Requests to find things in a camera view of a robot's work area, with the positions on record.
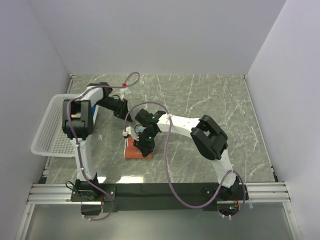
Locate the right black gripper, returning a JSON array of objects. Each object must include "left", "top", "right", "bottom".
[{"left": 134, "top": 129, "right": 158, "bottom": 159}]

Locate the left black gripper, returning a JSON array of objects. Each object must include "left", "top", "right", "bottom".
[{"left": 96, "top": 97, "right": 133, "bottom": 123}]

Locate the brown orange bear towel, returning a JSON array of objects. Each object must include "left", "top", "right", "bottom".
[{"left": 124, "top": 137, "right": 153, "bottom": 160}]

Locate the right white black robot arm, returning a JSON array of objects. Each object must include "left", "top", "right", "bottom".
[{"left": 133, "top": 109, "right": 240, "bottom": 200}]

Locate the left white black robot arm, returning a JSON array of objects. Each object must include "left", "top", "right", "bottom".
[{"left": 62, "top": 82, "right": 133, "bottom": 201}]

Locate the rolled blue towel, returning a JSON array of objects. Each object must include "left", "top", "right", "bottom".
[{"left": 91, "top": 105, "right": 99, "bottom": 125}]

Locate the rolled beige towel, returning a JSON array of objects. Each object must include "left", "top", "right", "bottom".
[{"left": 71, "top": 113, "right": 81, "bottom": 119}]

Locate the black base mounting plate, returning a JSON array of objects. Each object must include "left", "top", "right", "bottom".
[{"left": 70, "top": 180, "right": 249, "bottom": 216}]

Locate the white plastic basket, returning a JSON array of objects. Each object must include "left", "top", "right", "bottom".
[{"left": 31, "top": 92, "right": 103, "bottom": 160}]

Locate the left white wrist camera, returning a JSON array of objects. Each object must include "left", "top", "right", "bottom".
[{"left": 119, "top": 83, "right": 131, "bottom": 100}]

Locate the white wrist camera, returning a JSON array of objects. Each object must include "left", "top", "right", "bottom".
[
  {"left": 122, "top": 126, "right": 139, "bottom": 141},
  {"left": 119, "top": 83, "right": 131, "bottom": 100}
]

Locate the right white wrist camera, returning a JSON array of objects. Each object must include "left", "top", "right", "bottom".
[{"left": 122, "top": 126, "right": 139, "bottom": 141}]

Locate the aluminium rail frame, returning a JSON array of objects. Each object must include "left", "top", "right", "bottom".
[{"left": 17, "top": 73, "right": 294, "bottom": 240}]

